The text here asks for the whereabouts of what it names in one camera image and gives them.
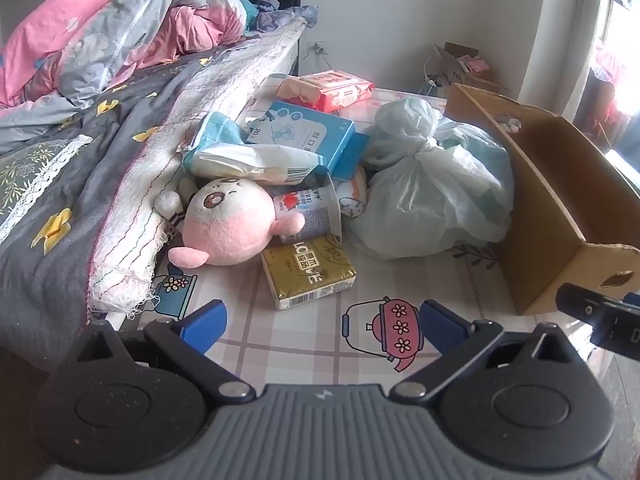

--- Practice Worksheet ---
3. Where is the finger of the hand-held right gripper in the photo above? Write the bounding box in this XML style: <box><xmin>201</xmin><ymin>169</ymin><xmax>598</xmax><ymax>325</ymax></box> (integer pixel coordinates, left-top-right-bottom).
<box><xmin>556</xmin><ymin>282</ymin><xmax>616</xmax><ymax>322</ymax></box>

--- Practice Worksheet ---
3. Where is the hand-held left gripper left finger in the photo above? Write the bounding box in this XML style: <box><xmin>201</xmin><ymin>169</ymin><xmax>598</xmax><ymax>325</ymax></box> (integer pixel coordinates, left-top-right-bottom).
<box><xmin>62</xmin><ymin>299</ymin><xmax>256</xmax><ymax>406</ymax></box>

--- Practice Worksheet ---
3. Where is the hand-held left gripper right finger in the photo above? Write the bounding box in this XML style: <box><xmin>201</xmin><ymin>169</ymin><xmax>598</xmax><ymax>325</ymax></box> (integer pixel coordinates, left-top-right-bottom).
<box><xmin>391</xmin><ymin>300</ymin><xmax>583</xmax><ymax>403</ymax></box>

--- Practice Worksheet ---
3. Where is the pink plush toy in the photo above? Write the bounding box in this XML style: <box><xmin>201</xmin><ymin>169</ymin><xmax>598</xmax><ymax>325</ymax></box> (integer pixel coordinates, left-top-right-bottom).
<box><xmin>154</xmin><ymin>177</ymin><xmax>307</xmax><ymax>267</ymax></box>

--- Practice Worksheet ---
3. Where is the large cardboard box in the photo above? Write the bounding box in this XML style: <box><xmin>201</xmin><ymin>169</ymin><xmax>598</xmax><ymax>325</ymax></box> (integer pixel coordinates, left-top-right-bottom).
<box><xmin>444</xmin><ymin>82</ymin><xmax>640</xmax><ymax>316</ymax></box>

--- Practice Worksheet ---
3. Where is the yogurt cup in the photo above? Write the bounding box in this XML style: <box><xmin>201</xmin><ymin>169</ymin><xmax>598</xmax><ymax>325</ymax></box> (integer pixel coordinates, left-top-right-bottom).
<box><xmin>272</xmin><ymin>185</ymin><xmax>346</xmax><ymax>247</ymax></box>

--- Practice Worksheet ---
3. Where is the gold tissue pack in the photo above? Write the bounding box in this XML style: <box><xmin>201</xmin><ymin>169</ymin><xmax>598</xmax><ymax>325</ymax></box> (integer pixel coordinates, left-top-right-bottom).
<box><xmin>261</xmin><ymin>234</ymin><xmax>358</xmax><ymax>311</ymax></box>

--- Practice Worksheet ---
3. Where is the white plastic bag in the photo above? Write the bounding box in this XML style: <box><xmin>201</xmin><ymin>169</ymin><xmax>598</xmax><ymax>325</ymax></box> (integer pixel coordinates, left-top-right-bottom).
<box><xmin>347</xmin><ymin>97</ymin><xmax>515</xmax><ymax>260</ymax></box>

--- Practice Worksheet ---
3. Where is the blue white wet wipes pack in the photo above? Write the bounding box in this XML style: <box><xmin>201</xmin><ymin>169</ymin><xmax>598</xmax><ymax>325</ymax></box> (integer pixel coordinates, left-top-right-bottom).
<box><xmin>182</xmin><ymin>142</ymin><xmax>329</xmax><ymax>184</ymax></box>

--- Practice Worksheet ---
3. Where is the grey bedsheet with yellow flowers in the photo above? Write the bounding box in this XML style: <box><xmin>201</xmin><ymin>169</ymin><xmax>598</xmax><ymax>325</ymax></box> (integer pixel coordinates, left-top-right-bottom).
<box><xmin>0</xmin><ymin>45</ymin><xmax>251</xmax><ymax>376</ymax></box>

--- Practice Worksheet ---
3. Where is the blue carton box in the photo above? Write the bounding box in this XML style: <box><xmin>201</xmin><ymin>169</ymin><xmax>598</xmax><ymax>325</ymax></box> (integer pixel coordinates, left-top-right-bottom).
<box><xmin>245</xmin><ymin>101</ymin><xmax>371</xmax><ymax>182</ymax></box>

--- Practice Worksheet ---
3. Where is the green leaf lace-trimmed cloth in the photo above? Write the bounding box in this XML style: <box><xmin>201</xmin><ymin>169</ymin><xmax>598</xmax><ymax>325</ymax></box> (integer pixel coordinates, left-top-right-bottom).
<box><xmin>0</xmin><ymin>134</ymin><xmax>94</xmax><ymax>242</ymax></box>

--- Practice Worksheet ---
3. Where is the white round bin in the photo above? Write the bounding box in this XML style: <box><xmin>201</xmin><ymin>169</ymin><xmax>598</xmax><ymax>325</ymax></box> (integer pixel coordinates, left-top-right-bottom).
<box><xmin>422</xmin><ymin>55</ymin><xmax>447</xmax><ymax>96</ymax></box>

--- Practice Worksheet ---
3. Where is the small open cardboard box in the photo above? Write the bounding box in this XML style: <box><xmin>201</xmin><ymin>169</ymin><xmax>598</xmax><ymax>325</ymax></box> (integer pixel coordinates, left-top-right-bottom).
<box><xmin>432</xmin><ymin>42</ymin><xmax>511</xmax><ymax>98</ymax></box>

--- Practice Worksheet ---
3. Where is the pink wet wipes pack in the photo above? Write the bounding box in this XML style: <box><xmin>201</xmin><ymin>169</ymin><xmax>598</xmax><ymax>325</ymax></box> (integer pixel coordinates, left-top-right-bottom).
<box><xmin>276</xmin><ymin>71</ymin><xmax>374</xmax><ymax>114</ymax></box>

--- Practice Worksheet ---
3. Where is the white curtain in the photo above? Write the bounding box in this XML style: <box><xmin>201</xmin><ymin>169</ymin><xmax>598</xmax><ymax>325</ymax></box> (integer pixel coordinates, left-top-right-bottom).
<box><xmin>517</xmin><ymin>0</ymin><xmax>621</xmax><ymax>117</ymax></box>

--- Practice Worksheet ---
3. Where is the pink grey floral quilt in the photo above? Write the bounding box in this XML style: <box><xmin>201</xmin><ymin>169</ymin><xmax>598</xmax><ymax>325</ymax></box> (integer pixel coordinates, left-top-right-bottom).
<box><xmin>0</xmin><ymin>0</ymin><xmax>261</xmax><ymax>111</ymax></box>

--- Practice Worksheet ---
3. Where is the blue grey crumpled cloth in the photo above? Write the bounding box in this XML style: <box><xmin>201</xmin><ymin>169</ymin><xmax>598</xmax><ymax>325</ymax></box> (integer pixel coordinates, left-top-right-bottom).
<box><xmin>245</xmin><ymin>0</ymin><xmax>319</xmax><ymax>37</ymax></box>

